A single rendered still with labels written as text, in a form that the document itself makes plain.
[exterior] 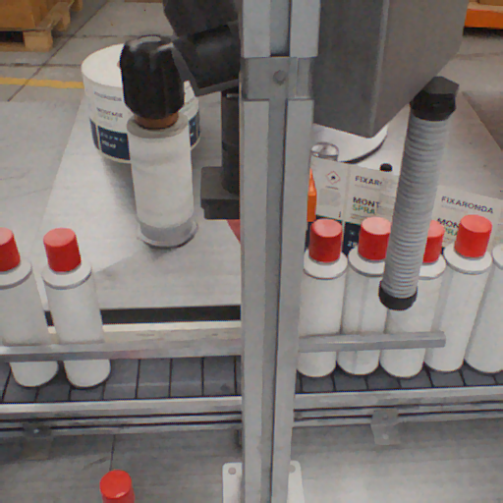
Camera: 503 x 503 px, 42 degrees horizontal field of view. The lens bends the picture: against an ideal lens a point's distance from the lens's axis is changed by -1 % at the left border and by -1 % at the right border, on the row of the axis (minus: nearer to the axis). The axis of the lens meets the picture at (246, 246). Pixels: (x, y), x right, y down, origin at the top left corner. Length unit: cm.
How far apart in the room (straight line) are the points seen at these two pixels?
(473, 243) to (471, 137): 63
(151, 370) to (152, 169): 27
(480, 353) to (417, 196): 33
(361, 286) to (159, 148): 34
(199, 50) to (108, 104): 55
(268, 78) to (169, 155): 51
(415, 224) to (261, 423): 23
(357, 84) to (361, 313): 38
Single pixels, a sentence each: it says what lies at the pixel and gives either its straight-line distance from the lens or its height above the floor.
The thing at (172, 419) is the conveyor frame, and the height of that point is 85.
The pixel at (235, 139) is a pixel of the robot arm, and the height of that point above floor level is 117.
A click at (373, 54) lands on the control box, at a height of 134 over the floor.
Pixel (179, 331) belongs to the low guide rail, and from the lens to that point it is 81.
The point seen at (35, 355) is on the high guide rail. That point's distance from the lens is 75.
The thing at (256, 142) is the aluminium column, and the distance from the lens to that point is 43.
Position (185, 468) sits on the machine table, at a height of 83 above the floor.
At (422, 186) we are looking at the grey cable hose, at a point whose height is 121.
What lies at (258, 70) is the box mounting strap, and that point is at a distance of 41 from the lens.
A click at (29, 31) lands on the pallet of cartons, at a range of 417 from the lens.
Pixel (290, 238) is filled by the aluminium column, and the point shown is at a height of 120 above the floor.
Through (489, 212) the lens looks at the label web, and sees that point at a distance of 82.
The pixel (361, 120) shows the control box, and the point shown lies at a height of 130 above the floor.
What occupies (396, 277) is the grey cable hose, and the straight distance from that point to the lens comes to 59.
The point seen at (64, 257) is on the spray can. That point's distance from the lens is 69.
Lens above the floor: 149
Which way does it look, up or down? 38 degrees down
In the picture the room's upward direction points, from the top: straight up
